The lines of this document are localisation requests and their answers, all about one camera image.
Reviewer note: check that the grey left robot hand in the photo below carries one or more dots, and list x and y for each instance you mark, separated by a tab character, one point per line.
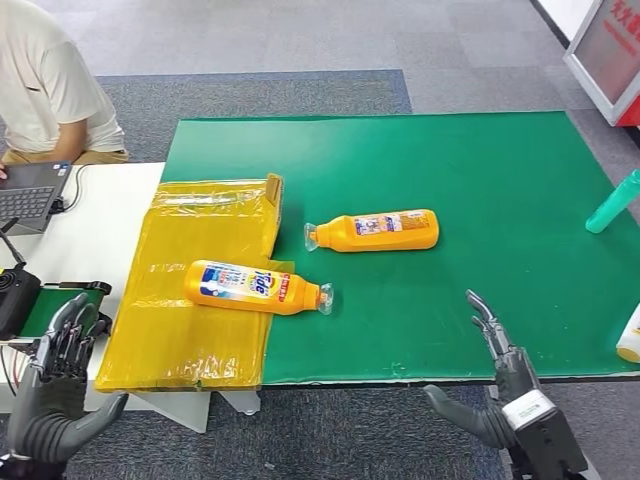
50	417

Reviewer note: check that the small green belt conveyor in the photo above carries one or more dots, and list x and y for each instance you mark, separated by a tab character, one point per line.
47	305

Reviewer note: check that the yellow taped cardboard sheet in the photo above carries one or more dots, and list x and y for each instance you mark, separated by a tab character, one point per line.
190	344

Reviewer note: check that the white yellow bottle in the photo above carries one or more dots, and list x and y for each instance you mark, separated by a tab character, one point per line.
631	338

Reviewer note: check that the person's right hand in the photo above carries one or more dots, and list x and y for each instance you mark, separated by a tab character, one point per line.
2	172

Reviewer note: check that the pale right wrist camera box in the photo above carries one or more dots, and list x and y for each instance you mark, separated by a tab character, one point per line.
545	430

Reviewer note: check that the teal plastic bottle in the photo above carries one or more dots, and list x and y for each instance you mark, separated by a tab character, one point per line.
612	202

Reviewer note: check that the dark grey laptop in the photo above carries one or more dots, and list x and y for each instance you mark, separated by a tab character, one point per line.
25	195

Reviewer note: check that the white table base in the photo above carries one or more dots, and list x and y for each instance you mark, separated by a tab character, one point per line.
180	411

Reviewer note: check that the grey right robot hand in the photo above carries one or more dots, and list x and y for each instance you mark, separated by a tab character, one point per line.
520	378

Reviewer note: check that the black box with fan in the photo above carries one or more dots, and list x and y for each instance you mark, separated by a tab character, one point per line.
15	298

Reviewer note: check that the orange detergent bottle clear cap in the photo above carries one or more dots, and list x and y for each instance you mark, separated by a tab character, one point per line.
250	288
385	230

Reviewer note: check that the person's left forearm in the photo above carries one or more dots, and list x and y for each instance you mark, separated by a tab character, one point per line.
65	142

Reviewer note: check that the black antenna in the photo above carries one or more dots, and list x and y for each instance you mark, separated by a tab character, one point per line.
12	248

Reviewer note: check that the white red display stand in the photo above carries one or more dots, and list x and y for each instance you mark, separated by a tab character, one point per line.
605	53

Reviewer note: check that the person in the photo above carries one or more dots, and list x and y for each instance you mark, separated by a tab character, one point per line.
45	86

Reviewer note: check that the green table mat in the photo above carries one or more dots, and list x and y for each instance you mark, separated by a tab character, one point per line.
400	159

